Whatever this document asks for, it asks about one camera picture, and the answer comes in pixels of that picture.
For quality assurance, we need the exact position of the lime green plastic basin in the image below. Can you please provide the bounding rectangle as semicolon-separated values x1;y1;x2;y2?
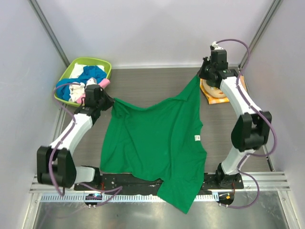
53;56;112;107

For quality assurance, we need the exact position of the green t shirt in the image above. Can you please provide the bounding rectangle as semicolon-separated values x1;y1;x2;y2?
100;76;207;213

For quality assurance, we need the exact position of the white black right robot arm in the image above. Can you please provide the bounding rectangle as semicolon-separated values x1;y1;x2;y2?
199;47;272;189

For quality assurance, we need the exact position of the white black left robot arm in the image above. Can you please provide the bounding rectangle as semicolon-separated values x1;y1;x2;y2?
36;84;114;196

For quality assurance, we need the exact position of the pink t shirt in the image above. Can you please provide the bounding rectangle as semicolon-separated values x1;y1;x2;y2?
76;79;110;104

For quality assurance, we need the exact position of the beige ceramic plate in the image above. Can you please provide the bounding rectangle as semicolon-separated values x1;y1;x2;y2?
201;79;226;99

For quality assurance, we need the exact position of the white t shirt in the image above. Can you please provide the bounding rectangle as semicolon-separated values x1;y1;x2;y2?
69;83;85;103

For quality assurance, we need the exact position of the orange checkered cloth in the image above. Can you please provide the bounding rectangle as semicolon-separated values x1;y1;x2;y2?
200;77;242;104

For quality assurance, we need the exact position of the blue t shirt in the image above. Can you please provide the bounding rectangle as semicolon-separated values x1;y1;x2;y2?
55;63;107;102

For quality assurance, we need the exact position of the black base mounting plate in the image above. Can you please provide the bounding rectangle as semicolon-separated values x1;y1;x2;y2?
88;173;244;196

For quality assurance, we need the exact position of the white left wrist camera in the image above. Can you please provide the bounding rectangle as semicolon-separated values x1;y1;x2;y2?
86;77;97;87

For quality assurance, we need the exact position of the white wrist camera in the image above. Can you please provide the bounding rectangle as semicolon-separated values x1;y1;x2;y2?
210;42;224;51
86;77;97;87

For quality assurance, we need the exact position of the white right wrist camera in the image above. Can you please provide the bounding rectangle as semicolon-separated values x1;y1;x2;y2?
210;42;224;51

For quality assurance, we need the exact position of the white slotted cable duct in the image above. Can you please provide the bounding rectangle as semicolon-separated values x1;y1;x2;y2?
40;192;220;203

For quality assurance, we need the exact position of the aluminium frame rail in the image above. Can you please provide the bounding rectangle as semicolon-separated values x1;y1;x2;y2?
30;172;290;194

